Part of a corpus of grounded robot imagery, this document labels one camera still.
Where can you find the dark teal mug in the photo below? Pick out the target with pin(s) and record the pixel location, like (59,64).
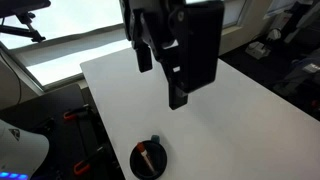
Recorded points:
(160,156)

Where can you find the white floor device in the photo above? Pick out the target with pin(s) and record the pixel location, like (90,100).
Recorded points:
(257,50)

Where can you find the red dry-erase marker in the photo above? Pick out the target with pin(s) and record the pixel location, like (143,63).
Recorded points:
(144,155)

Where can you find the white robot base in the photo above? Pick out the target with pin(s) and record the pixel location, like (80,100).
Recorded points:
(20,150)

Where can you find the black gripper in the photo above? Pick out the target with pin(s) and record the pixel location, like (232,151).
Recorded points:
(156,20)

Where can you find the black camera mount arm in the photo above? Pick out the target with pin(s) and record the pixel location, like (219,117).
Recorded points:
(20,6)

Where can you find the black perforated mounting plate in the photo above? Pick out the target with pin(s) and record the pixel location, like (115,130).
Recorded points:
(66,143)

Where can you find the grey bag with white label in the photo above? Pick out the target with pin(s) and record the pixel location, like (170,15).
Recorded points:
(303,71)

